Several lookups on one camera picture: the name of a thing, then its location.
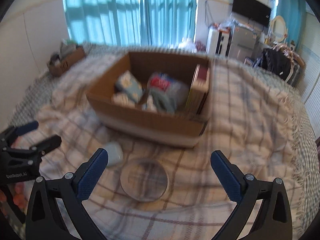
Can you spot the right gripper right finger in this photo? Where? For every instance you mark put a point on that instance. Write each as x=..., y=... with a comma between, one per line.
x=273, y=220

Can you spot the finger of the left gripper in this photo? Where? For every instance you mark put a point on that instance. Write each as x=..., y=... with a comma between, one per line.
x=11, y=133
x=45, y=143

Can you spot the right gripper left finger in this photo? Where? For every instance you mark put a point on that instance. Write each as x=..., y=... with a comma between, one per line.
x=44, y=219

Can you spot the light blue earbuds case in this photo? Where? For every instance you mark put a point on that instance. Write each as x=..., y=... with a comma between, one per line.
x=115, y=153

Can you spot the white cloth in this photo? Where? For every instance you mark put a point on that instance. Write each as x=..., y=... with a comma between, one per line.
x=123, y=100

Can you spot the clear round jar lid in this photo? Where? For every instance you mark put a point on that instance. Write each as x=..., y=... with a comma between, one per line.
x=144, y=180

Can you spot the floral tissue pack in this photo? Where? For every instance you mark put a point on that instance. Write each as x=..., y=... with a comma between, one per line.
x=129, y=85

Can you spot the white plush toy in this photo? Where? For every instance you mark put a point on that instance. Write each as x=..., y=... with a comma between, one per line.
x=149, y=105

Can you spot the teal folding hanger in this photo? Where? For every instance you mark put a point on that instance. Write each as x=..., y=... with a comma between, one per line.
x=162, y=101

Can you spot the clear plastic jar blue label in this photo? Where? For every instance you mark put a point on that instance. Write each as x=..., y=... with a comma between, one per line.
x=175, y=89

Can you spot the brown and maroon box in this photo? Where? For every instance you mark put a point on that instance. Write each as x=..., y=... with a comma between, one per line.
x=198, y=91

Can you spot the person's hand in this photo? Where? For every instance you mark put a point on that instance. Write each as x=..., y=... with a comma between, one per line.
x=17, y=191

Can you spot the checked green bed sheet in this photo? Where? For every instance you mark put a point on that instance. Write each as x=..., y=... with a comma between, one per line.
x=305, y=154

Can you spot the small cardboard box with items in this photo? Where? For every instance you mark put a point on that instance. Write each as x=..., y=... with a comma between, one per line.
x=69, y=54

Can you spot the plaid beige blanket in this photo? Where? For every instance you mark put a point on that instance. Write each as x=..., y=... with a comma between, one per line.
x=200, y=154

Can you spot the white louvered wardrobe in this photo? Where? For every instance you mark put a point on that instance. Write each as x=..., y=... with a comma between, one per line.
x=309, y=82

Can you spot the large open cardboard box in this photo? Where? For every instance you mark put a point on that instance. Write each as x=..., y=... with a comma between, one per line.
x=179, y=129

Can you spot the left teal curtain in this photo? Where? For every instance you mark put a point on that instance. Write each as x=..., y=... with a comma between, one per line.
x=110, y=22

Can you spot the teal curtain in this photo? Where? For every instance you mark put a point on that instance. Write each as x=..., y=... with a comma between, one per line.
x=294, y=14
x=166, y=23
x=110, y=22

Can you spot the chair with black jacket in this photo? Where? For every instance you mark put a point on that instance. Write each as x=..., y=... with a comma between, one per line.
x=283, y=62

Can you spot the silver mini fridge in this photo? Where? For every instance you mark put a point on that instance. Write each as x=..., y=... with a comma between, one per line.
x=242, y=42

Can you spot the white plastic bag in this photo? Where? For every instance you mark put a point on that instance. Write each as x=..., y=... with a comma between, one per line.
x=188, y=45

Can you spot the white suitcase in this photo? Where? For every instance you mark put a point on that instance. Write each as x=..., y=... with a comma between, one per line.
x=217, y=41

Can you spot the white oval mirror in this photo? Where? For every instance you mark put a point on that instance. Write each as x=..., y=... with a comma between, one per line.
x=278, y=29

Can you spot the middle teal curtain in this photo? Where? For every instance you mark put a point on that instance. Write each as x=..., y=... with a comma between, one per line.
x=166, y=23

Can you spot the right teal curtain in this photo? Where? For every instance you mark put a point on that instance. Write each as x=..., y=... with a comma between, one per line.
x=294, y=14

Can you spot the black wall television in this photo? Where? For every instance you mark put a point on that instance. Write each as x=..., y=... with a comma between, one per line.
x=253, y=10

